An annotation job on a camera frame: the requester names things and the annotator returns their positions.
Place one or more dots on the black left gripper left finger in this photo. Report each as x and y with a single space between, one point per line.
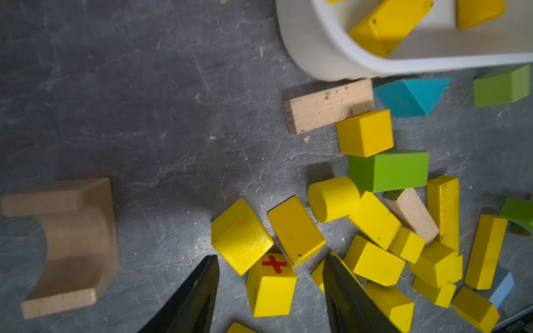
191 308

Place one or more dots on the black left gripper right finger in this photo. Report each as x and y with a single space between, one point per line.
350 309

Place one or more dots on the yellow cube red cross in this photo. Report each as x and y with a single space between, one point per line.
271 284

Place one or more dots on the yellow block pair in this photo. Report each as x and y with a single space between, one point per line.
240 237

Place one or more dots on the long yellow block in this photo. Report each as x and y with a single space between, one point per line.
443 204

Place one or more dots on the white oval plastic tub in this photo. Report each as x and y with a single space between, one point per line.
315 35

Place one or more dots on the rainbow striped block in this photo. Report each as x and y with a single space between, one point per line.
389 24

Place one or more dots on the yellow cylinder block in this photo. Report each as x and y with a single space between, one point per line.
333 199

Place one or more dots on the tan slanted block centre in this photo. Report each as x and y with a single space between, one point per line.
410 210

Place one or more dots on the brown small block left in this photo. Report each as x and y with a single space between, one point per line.
78 219

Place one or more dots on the green rectangular block centre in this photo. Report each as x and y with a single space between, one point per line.
389 170

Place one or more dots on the light blue block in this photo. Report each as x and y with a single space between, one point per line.
501 287

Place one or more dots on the yellow cube below tan block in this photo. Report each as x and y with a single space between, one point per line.
366 134

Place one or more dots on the green slanted block right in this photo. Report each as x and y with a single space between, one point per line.
519 213

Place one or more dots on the tan long block near tub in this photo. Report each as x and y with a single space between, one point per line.
323 108

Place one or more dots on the teal triangular block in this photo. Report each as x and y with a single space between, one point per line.
412 97

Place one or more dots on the small green cube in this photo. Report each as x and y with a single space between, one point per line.
502 88

